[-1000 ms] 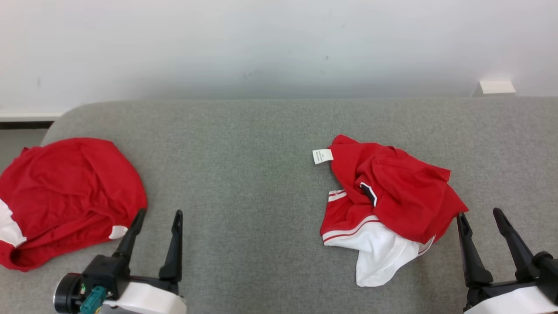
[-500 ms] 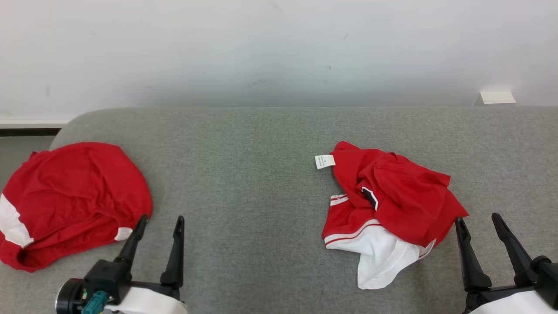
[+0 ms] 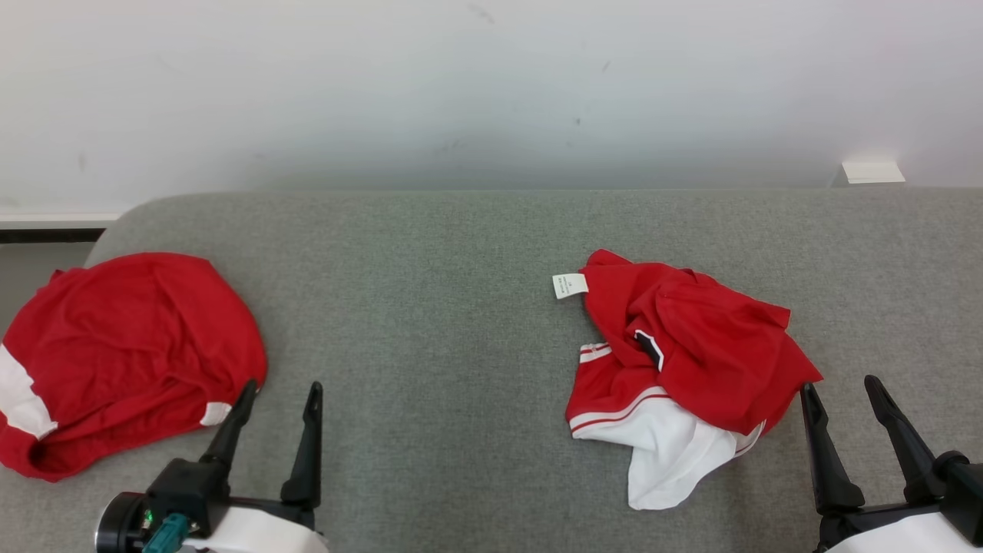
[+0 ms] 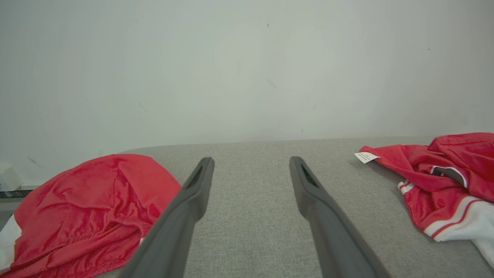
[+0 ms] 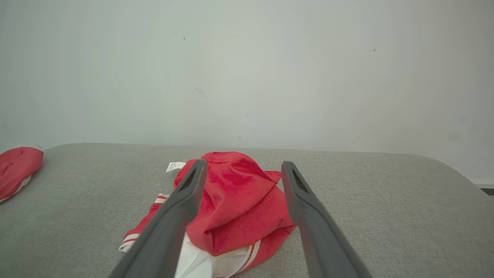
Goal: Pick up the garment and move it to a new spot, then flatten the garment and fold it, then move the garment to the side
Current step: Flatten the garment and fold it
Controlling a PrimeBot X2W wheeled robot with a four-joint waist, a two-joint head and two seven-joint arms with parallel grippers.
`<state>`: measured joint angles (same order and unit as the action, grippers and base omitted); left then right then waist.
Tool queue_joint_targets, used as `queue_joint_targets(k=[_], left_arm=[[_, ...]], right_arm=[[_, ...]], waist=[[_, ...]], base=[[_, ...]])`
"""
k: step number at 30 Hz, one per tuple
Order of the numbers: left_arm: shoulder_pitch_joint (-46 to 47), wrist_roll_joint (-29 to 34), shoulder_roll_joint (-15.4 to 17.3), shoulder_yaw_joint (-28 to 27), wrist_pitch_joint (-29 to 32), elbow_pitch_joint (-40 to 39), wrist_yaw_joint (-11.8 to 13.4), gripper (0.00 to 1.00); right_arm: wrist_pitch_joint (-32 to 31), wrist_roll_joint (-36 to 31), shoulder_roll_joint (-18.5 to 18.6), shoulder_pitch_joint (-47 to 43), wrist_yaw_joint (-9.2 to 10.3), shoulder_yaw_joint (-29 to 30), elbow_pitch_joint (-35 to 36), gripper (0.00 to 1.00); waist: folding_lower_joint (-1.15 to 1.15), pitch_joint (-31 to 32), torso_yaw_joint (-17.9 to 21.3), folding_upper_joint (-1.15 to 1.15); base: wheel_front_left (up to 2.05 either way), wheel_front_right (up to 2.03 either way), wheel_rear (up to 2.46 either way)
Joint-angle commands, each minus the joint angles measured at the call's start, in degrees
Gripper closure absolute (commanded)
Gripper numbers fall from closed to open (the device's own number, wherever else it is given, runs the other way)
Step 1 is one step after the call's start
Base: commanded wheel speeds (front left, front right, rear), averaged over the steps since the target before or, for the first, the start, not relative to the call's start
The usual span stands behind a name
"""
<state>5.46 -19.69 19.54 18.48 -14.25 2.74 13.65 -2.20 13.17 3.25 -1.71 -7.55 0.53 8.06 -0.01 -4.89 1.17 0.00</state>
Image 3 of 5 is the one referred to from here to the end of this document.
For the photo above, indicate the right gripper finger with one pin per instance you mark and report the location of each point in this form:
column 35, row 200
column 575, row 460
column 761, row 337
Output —
column 829, row 476
column 914, row 468

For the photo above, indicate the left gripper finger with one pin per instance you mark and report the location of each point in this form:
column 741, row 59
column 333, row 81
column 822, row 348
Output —
column 309, row 461
column 230, row 438

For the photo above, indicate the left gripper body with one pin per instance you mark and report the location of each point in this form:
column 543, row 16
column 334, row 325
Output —
column 261, row 531

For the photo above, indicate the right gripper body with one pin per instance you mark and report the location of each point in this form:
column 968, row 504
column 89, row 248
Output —
column 891, row 538

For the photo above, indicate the red shorts with white trim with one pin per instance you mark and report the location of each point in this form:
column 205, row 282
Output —
column 130, row 346

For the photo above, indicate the red Bulls 23 jersey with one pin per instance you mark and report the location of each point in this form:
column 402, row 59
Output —
column 691, row 346

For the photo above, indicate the white baseboard strip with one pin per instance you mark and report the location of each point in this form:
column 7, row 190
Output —
column 54, row 218

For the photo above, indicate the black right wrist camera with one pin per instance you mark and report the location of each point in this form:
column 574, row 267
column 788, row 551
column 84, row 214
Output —
column 964, row 491

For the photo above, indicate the white wall outlet box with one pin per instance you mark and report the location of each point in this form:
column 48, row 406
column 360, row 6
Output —
column 872, row 173

